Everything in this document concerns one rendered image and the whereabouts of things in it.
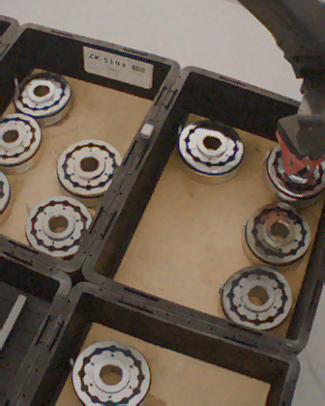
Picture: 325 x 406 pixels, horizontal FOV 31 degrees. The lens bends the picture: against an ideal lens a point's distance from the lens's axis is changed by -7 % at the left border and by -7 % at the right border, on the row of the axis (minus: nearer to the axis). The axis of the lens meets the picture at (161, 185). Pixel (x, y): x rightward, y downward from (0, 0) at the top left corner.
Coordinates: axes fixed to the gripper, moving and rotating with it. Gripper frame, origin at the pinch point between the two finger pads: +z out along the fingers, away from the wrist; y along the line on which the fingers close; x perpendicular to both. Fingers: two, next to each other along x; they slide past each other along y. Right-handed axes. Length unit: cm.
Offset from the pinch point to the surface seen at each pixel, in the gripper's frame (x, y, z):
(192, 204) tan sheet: 3.3, -16.0, 7.0
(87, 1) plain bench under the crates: 71, -9, 21
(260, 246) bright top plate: -8.4, -11.1, 3.6
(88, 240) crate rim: -1.5, -34.3, -2.5
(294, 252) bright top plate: -11.4, -6.8, 3.4
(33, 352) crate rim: -13.5, -46.3, -2.3
